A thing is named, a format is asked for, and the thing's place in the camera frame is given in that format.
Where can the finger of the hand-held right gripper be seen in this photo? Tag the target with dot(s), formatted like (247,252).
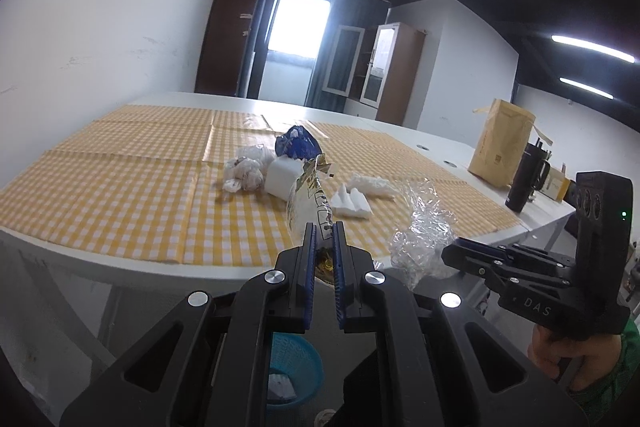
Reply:
(475,263)
(492,248)

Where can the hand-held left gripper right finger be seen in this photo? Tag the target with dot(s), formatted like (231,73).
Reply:
(340,279)

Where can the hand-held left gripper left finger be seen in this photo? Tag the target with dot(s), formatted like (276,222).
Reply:
(308,279)

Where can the clear plastic wrap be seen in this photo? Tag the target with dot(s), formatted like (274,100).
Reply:
(425,227)

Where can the blue plastic waste basket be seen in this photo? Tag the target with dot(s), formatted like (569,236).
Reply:
(306,357)

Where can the printed clear snack wrapper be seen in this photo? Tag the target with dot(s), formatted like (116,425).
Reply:
(312,202)

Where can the white paper ball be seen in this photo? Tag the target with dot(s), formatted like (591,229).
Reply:
(245,169)

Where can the blue wrapper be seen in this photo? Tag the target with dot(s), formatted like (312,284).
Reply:
(297,146)

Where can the person's right forearm green sleeve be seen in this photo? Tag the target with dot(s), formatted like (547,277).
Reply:
(615,382)

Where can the person's right hand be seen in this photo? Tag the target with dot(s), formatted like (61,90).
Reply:
(555,352)

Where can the white folded tissues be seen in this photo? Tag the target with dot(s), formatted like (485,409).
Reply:
(351,206)

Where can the yellow cardboard box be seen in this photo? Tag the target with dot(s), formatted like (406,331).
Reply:
(555,187)

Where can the white crumpled tissue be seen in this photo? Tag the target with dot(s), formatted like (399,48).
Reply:
(371,185)

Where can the brown paper bag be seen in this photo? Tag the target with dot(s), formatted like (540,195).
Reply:
(500,147)

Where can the small white paper scrap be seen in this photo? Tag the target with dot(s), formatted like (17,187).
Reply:
(280,387)

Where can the long ceiling light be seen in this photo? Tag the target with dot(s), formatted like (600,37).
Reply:
(586,87)
(592,48)

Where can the brown cabinet with glass doors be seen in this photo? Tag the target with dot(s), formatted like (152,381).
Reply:
(400,72)

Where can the yellow checked tablecloth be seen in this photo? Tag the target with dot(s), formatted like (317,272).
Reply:
(125,187)

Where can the dark brown wardrobe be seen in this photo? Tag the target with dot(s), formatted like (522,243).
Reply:
(225,37)

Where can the bright balcony window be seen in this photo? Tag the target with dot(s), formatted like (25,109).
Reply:
(297,22)

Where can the dark curtain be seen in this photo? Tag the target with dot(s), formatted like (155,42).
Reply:
(350,4)

